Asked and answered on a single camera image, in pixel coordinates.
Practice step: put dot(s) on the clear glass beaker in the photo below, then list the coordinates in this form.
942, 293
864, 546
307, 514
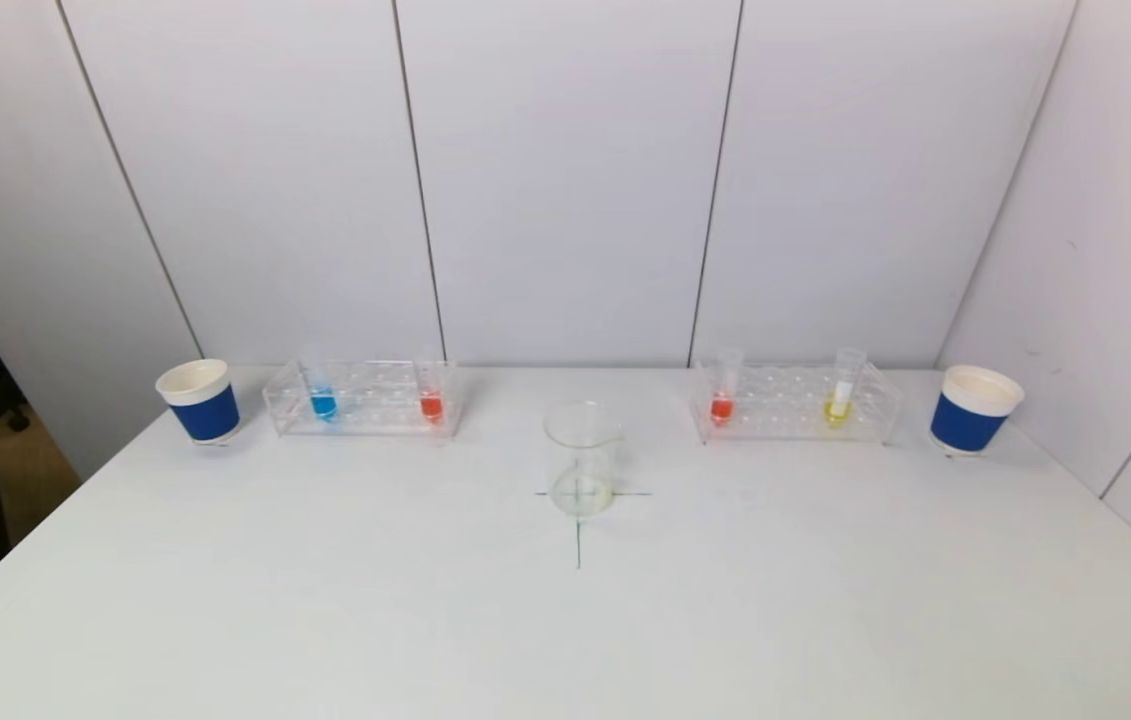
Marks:
581, 470

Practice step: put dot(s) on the yellow pigment test tube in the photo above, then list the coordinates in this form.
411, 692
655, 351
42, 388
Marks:
836, 409

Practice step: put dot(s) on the blue pigment test tube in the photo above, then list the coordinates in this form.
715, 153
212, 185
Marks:
323, 404

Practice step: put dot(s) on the clear acrylic test tube rack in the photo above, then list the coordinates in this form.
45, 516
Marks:
375, 402
785, 402

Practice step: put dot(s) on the blue white paper cup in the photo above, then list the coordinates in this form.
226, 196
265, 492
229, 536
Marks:
965, 422
205, 412

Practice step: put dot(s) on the orange pigment test tube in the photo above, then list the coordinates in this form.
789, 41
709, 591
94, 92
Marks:
431, 406
721, 408

